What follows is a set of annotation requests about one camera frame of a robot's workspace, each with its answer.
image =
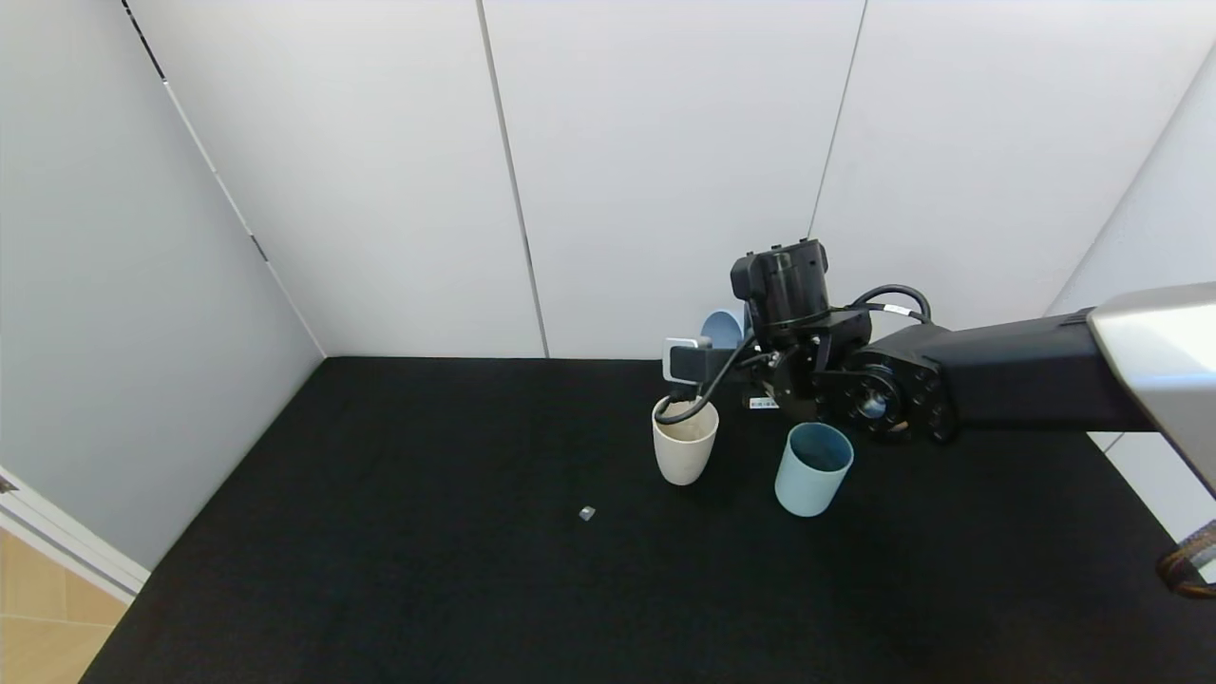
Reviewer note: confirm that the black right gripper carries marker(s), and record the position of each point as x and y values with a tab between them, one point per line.
762	403

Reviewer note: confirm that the light blue plastic cup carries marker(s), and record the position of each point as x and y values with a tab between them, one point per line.
724	328

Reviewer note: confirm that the teal plastic cup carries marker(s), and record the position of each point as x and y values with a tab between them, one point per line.
806	489

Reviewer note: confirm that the beige plastic cup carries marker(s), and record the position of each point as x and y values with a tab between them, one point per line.
682	461

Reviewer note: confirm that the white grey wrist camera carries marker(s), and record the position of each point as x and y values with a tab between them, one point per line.
686	359

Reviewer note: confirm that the black wall panel clip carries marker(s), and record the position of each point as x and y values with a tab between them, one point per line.
259	248

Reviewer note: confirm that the white door frame trim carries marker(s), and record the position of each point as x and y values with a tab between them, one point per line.
66	546

